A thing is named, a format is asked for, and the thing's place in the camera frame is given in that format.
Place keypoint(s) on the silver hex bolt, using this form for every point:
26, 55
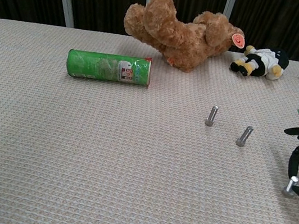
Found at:
244, 135
211, 116
288, 189

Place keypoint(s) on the black white penguin plush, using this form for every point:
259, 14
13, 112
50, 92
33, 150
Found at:
259, 64

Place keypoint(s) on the brown teddy bear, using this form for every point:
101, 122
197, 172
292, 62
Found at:
177, 42

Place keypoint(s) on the beige woven tablecloth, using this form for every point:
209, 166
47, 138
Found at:
103, 153

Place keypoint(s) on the green chips can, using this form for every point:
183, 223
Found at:
102, 66

